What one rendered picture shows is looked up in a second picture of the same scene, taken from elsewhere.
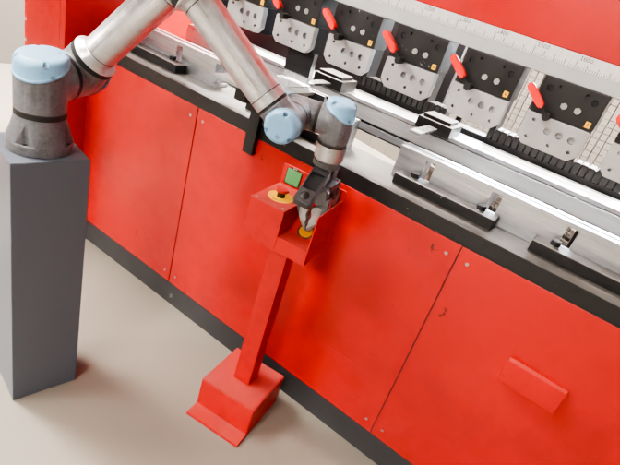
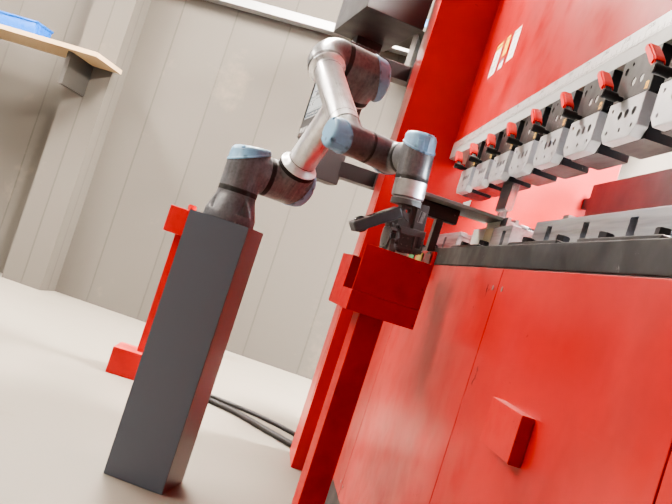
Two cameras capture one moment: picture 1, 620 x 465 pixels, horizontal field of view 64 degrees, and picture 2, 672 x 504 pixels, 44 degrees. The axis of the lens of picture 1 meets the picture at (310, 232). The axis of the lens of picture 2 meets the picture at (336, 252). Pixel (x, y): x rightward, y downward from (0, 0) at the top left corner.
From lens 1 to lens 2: 1.65 m
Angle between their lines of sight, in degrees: 64
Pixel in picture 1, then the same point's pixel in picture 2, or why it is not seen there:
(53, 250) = (194, 306)
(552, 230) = (619, 232)
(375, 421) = not seen: outside the picture
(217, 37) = (320, 83)
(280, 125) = (329, 128)
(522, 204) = (601, 218)
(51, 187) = (211, 241)
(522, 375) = (497, 412)
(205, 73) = not seen: hidden behind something
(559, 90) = (632, 69)
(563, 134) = (629, 108)
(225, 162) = not seen: hidden behind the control
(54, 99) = (241, 173)
